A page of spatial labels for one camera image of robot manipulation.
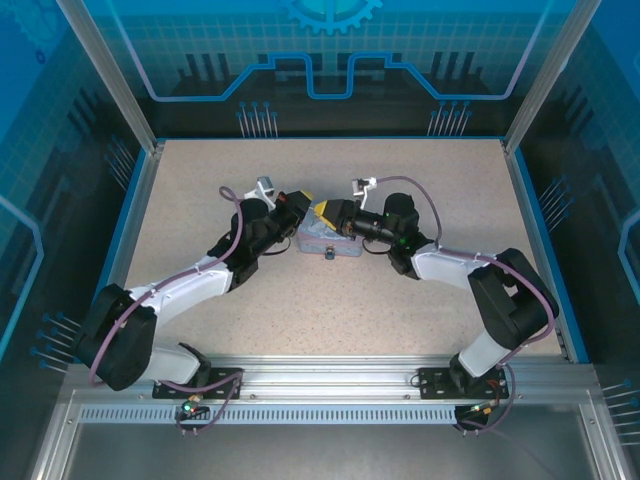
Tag blue cartoon tin box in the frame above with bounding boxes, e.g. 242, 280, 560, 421
296, 208, 365, 259

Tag aluminium table side rail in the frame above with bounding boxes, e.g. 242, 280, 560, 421
82, 142, 166, 364
502, 142, 591, 364

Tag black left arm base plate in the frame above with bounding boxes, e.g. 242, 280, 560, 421
151, 366, 245, 400

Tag aluminium mounting rail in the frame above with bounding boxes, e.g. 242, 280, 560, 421
67, 355, 601, 401

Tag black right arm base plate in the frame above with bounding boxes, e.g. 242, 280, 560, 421
417, 367, 504, 400

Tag slotted grey cable duct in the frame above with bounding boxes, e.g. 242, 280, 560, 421
77, 405, 469, 426

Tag aluminium frame post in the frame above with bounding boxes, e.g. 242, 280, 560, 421
56, 0, 167, 154
501, 0, 602, 154

